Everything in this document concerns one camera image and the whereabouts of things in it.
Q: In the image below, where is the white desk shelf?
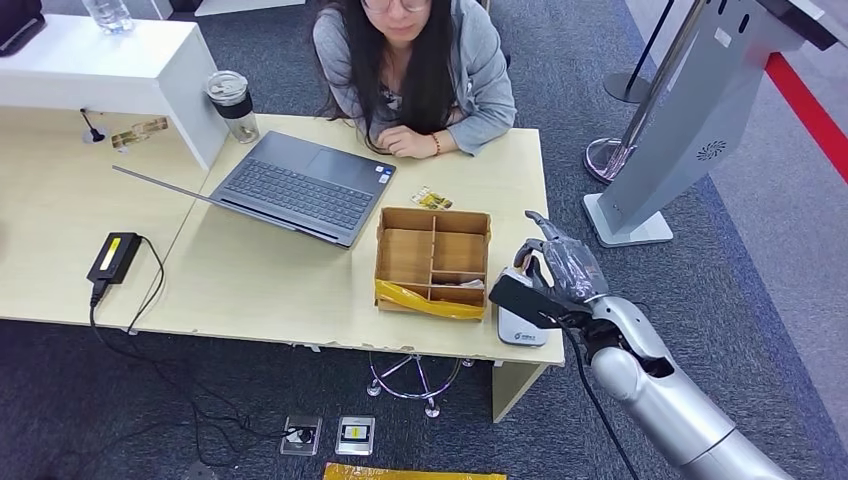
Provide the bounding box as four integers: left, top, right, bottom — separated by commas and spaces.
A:
0, 14, 230, 172

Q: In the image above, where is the yellow taped floor panel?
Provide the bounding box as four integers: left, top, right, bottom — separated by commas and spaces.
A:
322, 462, 508, 480

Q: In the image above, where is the gold patterned card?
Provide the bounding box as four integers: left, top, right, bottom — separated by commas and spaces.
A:
109, 117, 170, 150

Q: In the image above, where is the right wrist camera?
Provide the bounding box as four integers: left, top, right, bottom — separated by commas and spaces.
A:
488, 273, 578, 331

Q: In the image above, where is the clear water bottle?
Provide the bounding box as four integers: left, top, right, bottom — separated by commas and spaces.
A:
80, 0, 136, 36

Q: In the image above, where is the desk grommet with black cable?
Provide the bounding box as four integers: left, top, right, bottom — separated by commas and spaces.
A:
79, 107, 107, 145

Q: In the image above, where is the chrome stool base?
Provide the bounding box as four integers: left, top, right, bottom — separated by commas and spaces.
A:
365, 354, 475, 419

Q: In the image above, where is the person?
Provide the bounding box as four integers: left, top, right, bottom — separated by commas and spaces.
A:
312, 0, 518, 160

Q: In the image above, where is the black device on shelf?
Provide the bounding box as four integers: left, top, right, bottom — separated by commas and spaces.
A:
0, 0, 48, 58

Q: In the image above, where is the grey kiosk stand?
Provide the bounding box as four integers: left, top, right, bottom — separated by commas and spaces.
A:
581, 0, 848, 248

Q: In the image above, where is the floor socket with yellow label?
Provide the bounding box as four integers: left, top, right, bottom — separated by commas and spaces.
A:
334, 415, 377, 457

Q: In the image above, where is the pale wooden desk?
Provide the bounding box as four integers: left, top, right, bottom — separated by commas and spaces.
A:
0, 105, 209, 329
132, 113, 566, 425

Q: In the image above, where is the clear tumbler with black band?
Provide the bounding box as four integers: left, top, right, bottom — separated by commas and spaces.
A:
203, 70, 261, 145

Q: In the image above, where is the floor socket with plug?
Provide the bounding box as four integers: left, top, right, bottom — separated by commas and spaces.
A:
280, 415, 324, 458

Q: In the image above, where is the black power adapter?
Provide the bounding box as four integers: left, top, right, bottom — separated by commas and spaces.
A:
86, 231, 144, 286

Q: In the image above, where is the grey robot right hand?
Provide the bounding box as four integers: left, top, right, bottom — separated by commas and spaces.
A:
511, 210, 611, 313

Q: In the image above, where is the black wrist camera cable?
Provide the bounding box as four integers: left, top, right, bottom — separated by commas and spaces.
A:
561, 324, 641, 480

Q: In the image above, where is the black power adapter cable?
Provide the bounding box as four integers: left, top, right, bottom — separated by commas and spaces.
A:
86, 235, 314, 468

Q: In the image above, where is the brown divided cardboard box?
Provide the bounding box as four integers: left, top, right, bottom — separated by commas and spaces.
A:
373, 207, 493, 323

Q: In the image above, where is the chrome stanchion post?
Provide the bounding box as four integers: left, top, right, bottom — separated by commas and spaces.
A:
582, 0, 707, 185

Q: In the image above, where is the person's left hand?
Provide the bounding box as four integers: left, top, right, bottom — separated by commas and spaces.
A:
375, 125, 439, 160

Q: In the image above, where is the black stanchion post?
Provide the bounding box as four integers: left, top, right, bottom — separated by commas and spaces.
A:
602, 0, 676, 104

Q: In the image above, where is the grey open laptop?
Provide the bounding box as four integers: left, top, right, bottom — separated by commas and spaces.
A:
111, 130, 398, 250

